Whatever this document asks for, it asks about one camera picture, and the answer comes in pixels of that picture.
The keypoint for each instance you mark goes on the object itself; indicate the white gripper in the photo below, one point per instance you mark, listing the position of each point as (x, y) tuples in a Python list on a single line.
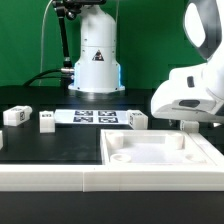
[(184, 96)]

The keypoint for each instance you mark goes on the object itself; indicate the white square tabletop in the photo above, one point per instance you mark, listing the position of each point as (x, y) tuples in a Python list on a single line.
[(151, 147)]

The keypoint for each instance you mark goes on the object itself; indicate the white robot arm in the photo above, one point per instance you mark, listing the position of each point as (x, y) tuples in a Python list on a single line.
[(97, 71)]

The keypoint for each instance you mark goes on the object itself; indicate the white fiducial tag sheet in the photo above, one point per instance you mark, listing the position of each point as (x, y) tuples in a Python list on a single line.
[(98, 117)]

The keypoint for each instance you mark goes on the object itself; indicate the white L-shaped obstacle fence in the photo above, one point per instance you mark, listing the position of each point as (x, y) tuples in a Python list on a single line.
[(118, 177)]

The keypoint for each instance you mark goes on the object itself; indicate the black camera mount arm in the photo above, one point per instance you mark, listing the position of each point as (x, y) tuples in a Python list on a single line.
[(69, 9)]

